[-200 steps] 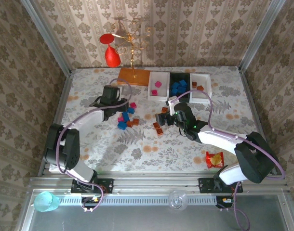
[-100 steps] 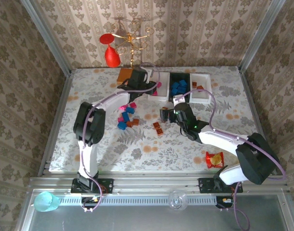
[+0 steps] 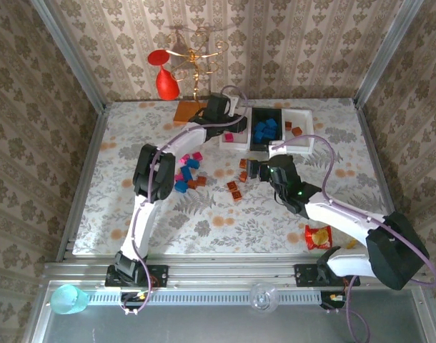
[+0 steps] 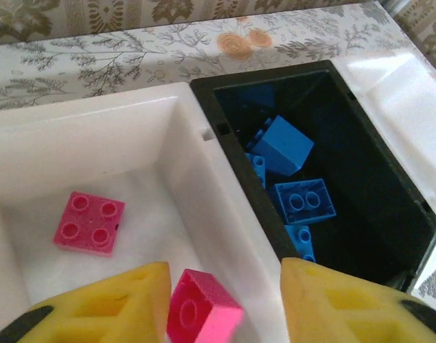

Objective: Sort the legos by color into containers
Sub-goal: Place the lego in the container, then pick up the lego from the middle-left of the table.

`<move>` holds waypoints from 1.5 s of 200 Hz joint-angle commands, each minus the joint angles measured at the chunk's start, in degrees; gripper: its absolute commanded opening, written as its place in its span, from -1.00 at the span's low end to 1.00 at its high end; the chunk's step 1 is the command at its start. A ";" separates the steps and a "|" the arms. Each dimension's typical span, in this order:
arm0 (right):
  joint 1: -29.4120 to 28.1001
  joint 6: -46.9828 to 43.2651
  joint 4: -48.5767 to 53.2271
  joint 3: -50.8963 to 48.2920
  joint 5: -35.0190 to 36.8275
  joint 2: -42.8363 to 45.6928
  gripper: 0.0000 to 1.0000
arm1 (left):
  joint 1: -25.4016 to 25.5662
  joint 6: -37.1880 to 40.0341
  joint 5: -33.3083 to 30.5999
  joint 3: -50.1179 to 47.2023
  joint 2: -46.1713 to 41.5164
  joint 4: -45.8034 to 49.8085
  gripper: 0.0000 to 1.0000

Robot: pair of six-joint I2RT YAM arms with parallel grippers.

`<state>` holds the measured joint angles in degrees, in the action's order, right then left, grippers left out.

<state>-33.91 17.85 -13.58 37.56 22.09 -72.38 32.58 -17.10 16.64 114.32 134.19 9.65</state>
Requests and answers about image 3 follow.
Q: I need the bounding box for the floral tablecloth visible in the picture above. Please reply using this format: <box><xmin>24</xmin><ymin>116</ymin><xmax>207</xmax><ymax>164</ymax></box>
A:
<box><xmin>71</xmin><ymin>99</ymin><xmax>397</xmax><ymax>257</ymax></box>

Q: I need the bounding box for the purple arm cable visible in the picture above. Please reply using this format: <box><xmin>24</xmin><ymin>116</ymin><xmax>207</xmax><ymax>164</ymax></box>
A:
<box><xmin>269</xmin><ymin>134</ymin><xmax>436</xmax><ymax>343</ymax></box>
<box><xmin>119</xmin><ymin>85</ymin><xmax>248</xmax><ymax>315</ymax></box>

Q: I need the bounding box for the aluminium frame post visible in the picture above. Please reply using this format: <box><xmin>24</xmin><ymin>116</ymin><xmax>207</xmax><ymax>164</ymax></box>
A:
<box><xmin>30</xmin><ymin>0</ymin><xmax>108</xmax><ymax>114</ymax></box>
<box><xmin>352</xmin><ymin>0</ymin><xmax>425</xmax><ymax>108</ymax></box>

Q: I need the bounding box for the aluminium frame side rail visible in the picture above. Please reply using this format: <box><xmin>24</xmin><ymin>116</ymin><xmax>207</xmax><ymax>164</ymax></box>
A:
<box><xmin>56</xmin><ymin>105</ymin><xmax>110</xmax><ymax>262</ymax></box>
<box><xmin>352</xmin><ymin>99</ymin><xmax>400</xmax><ymax>219</ymax></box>

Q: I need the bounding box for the white plastic bin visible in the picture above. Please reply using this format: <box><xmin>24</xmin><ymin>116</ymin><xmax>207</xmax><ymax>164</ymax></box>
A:
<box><xmin>217</xmin><ymin>105</ymin><xmax>253</xmax><ymax>151</ymax></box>
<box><xmin>280</xmin><ymin>108</ymin><xmax>315</xmax><ymax>155</ymax></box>

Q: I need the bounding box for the teal plastic cup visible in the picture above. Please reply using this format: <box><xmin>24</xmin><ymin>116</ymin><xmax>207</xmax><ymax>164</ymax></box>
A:
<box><xmin>49</xmin><ymin>284</ymin><xmax>90</xmax><ymax>316</ymax></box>

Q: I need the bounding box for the red snack packet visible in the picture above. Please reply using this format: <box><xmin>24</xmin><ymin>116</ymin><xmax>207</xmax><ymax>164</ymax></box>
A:
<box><xmin>304</xmin><ymin>224</ymin><xmax>333</xmax><ymax>251</ymax></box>

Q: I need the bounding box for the metal tray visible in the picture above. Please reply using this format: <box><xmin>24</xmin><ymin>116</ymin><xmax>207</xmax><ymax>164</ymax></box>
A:
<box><xmin>23</xmin><ymin>280</ymin><xmax>436</xmax><ymax>343</ymax></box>

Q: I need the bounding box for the black plastic bin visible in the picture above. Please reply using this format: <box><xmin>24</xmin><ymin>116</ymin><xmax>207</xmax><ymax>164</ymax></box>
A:
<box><xmin>248</xmin><ymin>106</ymin><xmax>285</xmax><ymax>153</ymax></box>

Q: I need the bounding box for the long aluminium base rail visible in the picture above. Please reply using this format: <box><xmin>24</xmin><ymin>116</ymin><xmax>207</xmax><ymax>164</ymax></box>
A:
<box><xmin>42</xmin><ymin>254</ymin><xmax>430</xmax><ymax>289</ymax></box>

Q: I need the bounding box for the clear glass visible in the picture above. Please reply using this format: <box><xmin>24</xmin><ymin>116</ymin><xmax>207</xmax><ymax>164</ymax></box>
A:
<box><xmin>249</xmin><ymin>281</ymin><xmax>279</xmax><ymax>314</ymax></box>

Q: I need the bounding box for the grey slotted cable duct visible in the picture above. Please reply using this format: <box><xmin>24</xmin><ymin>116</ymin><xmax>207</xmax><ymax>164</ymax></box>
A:
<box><xmin>85</xmin><ymin>288</ymin><xmax>328</xmax><ymax>307</ymax></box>

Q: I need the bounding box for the red plastic wine glass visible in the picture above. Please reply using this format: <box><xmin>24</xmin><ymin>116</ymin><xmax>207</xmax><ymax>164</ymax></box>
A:
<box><xmin>147</xmin><ymin>49</ymin><xmax>182</xmax><ymax>101</ymax></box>

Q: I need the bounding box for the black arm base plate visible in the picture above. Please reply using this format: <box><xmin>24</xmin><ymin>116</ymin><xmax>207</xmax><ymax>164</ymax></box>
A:
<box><xmin>104</xmin><ymin>263</ymin><xmax>169</xmax><ymax>289</ymax></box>
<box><xmin>293</xmin><ymin>262</ymin><xmax>362</xmax><ymax>287</ymax></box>

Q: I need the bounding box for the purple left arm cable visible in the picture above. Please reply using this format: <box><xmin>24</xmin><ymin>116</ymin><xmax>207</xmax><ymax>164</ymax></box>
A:
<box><xmin>119</xmin><ymin>85</ymin><xmax>248</xmax><ymax>315</ymax></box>

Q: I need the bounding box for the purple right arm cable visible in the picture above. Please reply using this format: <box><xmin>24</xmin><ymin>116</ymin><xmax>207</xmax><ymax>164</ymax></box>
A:
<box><xmin>269</xmin><ymin>134</ymin><xmax>436</xmax><ymax>343</ymax></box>

